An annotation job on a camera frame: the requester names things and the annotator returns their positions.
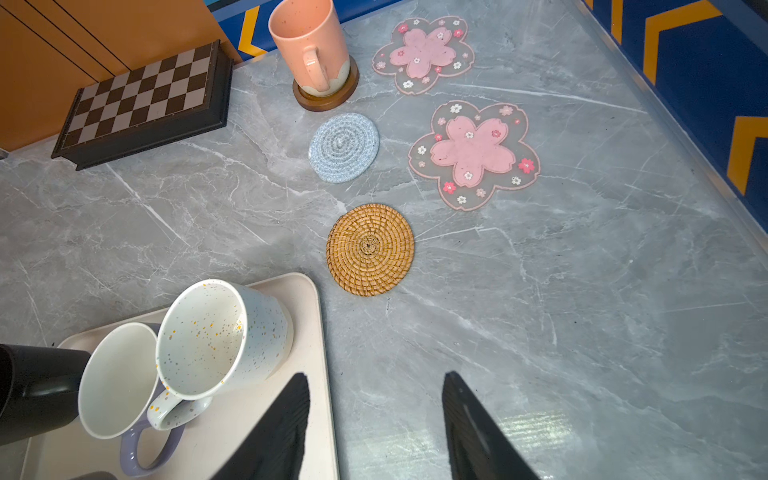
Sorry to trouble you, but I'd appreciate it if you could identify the brown wooden round coaster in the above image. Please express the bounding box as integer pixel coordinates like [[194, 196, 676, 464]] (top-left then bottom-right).
[[292, 57, 360, 112]]

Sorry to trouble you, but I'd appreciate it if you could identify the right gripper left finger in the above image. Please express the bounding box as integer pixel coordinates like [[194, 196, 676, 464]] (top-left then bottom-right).
[[212, 373, 311, 480]]

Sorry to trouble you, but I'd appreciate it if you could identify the black white chessboard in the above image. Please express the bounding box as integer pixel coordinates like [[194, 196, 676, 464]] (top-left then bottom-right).
[[51, 40, 234, 170]]

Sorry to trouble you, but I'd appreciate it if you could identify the pink flower coaster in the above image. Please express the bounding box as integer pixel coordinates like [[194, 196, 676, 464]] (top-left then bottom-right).
[[408, 100, 541, 212], [371, 16, 475, 96]]

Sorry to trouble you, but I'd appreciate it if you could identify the woven rattan round coaster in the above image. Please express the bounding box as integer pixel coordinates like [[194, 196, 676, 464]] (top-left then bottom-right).
[[326, 203, 415, 297]]

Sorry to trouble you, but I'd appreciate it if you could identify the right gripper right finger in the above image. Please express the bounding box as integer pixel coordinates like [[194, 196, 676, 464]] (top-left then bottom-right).
[[442, 371, 539, 480]]

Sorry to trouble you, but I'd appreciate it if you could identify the cream white mug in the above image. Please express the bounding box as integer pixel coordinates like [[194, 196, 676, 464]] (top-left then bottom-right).
[[147, 279, 294, 431]]

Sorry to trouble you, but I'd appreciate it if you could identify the blue woven round coaster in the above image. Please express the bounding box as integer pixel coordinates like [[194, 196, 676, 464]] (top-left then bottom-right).
[[308, 113, 379, 184]]

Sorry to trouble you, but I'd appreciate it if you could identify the orange peach mug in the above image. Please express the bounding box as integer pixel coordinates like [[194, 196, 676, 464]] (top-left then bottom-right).
[[268, 0, 351, 97]]

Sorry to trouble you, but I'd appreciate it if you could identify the white mug purple handle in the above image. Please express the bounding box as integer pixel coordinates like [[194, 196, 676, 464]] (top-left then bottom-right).
[[78, 322, 185, 478]]

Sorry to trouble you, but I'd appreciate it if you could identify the black mug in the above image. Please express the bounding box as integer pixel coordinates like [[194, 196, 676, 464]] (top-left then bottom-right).
[[1, 344, 90, 445]]

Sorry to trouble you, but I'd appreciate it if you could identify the beige rectangular serving tray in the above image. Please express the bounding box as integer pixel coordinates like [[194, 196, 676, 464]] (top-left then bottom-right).
[[21, 272, 340, 479]]

